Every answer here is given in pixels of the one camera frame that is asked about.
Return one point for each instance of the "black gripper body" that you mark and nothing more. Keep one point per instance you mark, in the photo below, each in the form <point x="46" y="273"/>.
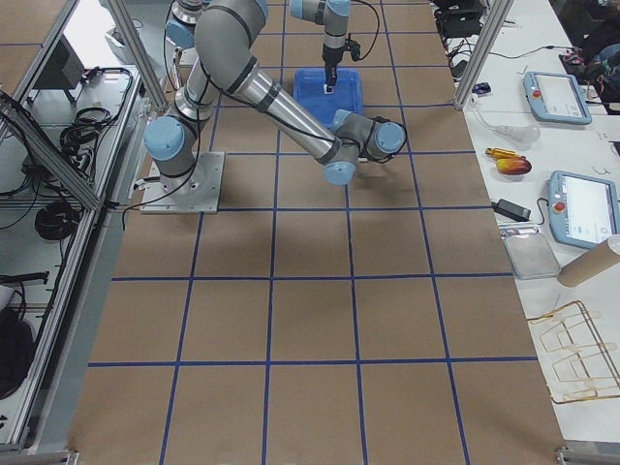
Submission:
<point x="331" y="57"/>

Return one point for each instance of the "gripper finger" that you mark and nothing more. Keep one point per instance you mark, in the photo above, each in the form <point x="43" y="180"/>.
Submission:
<point x="330" y="79"/>

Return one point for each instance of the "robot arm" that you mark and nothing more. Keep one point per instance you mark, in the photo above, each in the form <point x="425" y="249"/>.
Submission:
<point x="333" y="15"/>
<point x="223" y="35"/>

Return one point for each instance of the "blue plastic tray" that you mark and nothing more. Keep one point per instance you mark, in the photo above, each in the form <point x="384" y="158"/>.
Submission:
<point x="309" y="92"/>

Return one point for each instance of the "gold metal tool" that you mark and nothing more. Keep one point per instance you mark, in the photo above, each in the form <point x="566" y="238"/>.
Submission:
<point x="500" y="153"/>

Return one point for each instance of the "red yellow mango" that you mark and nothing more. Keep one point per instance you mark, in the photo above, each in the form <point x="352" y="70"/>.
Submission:
<point x="513" y="166"/>

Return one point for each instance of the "black power adapter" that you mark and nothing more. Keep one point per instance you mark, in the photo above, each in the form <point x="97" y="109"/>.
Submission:
<point x="511" y="210"/>

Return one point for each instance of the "upper teach pendant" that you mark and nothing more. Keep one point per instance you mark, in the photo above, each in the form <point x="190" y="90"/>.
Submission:
<point x="556" y="98"/>

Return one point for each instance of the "teach pendant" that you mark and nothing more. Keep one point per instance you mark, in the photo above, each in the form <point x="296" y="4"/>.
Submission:
<point x="556" y="98"/>
<point x="583" y="210"/>

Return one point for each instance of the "lower teach pendant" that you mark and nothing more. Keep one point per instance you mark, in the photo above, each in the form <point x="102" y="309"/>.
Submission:
<point x="583" y="210"/>

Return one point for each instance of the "cardboard tube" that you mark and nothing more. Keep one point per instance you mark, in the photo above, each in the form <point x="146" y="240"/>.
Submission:
<point x="593" y="262"/>

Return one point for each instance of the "aluminium frame post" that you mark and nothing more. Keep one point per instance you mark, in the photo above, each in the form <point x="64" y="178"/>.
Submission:
<point x="488" y="35"/>

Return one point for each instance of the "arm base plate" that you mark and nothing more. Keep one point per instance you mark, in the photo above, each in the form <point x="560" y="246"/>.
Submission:
<point x="200" y="193"/>

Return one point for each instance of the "gold wire rack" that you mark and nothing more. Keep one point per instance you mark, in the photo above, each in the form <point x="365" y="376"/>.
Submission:
<point x="579" y="365"/>

